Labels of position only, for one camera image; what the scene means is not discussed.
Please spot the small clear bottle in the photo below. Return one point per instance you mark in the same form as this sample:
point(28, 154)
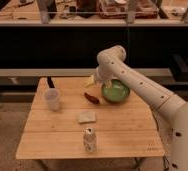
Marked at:
point(90, 140)

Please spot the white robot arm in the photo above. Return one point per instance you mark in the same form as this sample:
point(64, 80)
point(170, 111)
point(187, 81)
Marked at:
point(172, 107)

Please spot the beige sponge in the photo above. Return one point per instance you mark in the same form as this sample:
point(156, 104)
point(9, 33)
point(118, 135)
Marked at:
point(86, 117)

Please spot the clear plastic cup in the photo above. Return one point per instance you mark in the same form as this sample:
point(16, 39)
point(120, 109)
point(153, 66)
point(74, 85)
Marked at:
point(51, 97)

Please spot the red chili pepper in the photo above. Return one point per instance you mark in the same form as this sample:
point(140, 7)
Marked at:
point(91, 98)

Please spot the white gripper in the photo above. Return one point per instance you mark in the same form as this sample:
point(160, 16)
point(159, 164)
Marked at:
point(90, 81)

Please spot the long workbench shelf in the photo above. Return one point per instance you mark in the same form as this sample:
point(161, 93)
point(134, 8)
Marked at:
point(94, 13)

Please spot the green bowl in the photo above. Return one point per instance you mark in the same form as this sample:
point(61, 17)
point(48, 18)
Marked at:
point(116, 92)

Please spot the wooden folding table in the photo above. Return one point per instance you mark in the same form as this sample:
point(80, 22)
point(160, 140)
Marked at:
point(122, 130)

